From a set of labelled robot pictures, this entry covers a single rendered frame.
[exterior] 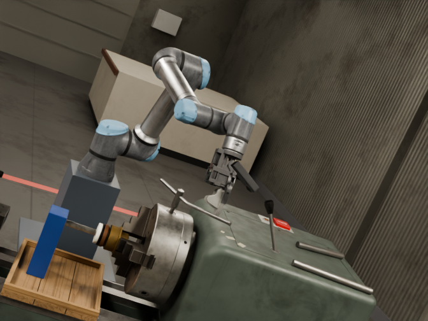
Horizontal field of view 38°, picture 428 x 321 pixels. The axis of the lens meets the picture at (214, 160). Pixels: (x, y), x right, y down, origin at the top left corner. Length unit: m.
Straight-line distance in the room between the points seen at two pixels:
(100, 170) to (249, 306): 0.89
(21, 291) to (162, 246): 0.44
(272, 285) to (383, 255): 4.07
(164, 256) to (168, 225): 0.10
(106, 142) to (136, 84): 5.45
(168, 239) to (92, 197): 0.64
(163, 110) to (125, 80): 5.46
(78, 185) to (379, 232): 4.06
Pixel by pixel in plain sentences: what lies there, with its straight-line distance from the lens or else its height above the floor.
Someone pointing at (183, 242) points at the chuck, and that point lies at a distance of 2.01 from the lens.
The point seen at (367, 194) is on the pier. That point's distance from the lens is 6.27.
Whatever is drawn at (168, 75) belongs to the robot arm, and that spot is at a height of 1.62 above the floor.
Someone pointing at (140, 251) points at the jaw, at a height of 1.12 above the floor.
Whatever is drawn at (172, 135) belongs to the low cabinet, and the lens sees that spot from 8.20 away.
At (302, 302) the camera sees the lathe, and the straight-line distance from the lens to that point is 2.04.
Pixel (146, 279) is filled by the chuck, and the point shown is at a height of 1.05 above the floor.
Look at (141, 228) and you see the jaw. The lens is 2.13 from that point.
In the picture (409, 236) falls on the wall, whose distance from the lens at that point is 5.81.
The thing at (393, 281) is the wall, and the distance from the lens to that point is 5.83.
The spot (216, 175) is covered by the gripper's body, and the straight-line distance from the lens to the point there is 1.96.
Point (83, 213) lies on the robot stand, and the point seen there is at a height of 0.96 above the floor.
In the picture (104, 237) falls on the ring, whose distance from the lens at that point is 2.08.
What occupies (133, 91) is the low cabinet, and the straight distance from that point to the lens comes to 7.97.
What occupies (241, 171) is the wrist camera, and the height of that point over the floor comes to 1.46.
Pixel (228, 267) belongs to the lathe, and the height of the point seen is 1.20.
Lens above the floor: 1.86
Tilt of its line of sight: 12 degrees down
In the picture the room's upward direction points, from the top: 23 degrees clockwise
